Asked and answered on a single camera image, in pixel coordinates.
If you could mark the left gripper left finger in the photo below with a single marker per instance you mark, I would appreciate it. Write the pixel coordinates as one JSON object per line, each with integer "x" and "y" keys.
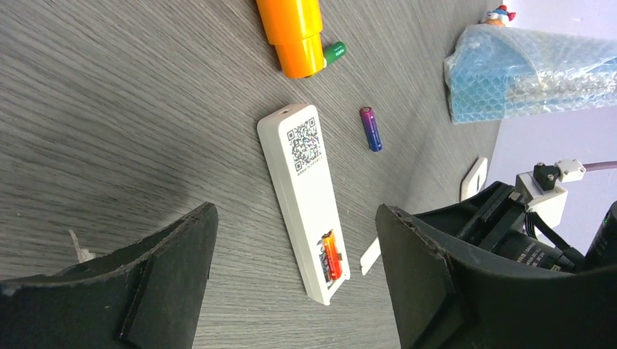
{"x": 146, "y": 295}

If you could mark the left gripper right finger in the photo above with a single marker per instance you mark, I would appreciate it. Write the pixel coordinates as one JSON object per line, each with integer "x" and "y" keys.
{"x": 446, "y": 293}

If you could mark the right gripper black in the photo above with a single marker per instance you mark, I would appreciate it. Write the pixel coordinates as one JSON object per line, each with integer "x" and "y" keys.
{"x": 485, "y": 220}

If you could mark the small white remote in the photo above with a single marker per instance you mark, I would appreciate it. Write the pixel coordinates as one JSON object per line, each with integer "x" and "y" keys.
{"x": 474, "y": 180}

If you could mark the white battery cover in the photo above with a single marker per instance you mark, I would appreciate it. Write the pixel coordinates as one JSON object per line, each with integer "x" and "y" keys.
{"x": 369, "y": 257}

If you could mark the dark brown battery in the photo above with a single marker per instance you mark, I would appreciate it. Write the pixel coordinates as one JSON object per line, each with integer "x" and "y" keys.
{"x": 323, "y": 258}

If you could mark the white remote control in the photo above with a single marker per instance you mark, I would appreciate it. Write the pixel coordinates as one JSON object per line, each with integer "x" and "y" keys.
{"x": 293, "y": 145}

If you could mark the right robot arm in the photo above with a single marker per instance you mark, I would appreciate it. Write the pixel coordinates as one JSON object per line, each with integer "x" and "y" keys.
{"x": 540, "y": 246}

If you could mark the purple blue battery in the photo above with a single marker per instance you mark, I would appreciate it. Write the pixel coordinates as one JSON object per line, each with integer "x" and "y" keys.
{"x": 371, "y": 128}

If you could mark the cupcake toy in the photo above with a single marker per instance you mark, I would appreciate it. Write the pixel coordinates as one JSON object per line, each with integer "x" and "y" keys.
{"x": 499, "y": 16}

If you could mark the green battery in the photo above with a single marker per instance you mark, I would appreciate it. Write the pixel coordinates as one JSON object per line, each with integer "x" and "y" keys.
{"x": 334, "y": 52}

